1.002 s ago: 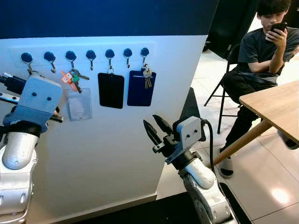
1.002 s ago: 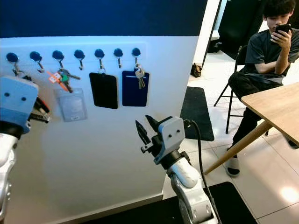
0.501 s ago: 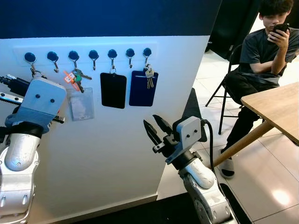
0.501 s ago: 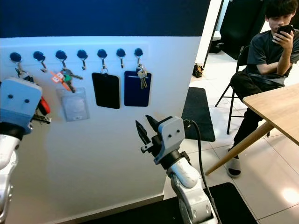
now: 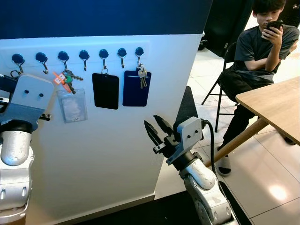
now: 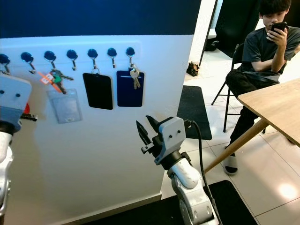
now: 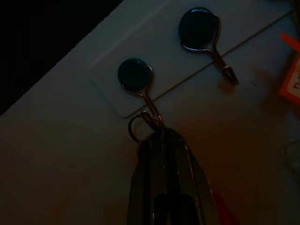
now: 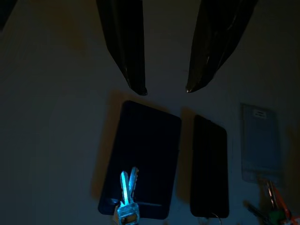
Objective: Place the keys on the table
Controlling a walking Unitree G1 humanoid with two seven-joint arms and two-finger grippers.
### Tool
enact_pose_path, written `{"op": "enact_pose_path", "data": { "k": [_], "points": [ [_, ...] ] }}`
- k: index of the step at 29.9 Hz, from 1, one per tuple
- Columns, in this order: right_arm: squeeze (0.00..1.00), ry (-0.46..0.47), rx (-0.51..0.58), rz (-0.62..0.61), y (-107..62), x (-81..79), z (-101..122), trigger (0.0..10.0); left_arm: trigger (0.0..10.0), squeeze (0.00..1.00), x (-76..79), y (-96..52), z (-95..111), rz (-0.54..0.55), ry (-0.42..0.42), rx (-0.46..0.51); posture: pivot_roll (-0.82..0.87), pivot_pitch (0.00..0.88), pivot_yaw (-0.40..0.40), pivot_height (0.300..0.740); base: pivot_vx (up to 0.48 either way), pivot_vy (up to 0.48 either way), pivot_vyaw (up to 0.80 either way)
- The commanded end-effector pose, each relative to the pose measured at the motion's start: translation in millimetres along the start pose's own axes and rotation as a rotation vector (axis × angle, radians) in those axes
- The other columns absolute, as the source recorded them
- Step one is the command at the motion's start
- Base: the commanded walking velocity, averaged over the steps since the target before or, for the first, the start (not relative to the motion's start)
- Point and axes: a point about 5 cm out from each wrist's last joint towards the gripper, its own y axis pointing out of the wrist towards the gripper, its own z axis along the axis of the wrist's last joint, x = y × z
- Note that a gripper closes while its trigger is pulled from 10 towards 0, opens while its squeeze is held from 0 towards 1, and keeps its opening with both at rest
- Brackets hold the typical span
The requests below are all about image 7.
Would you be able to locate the orange paper card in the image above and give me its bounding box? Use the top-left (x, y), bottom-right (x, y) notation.
top-left (278, 32), bottom-right (300, 105)

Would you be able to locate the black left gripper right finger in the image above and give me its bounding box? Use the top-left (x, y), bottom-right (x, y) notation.
top-left (163, 127), bottom-right (221, 225)

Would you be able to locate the red oval key fob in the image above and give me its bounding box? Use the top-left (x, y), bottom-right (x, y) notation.
top-left (212, 185), bottom-right (238, 225)

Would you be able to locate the clear adhesive hook pad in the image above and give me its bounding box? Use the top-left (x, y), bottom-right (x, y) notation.
top-left (90, 46), bottom-right (169, 118)

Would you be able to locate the large metal key ring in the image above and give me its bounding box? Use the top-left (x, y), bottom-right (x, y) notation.
top-left (127, 111), bottom-right (165, 143)

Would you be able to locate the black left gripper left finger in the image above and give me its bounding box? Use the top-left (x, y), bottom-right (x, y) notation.
top-left (127, 130), bottom-right (168, 225)

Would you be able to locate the blue knob wire wall hook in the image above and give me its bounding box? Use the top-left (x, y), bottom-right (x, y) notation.
top-left (178, 7), bottom-right (240, 85)
top-left (117, 58), bottom-right (164, 128)

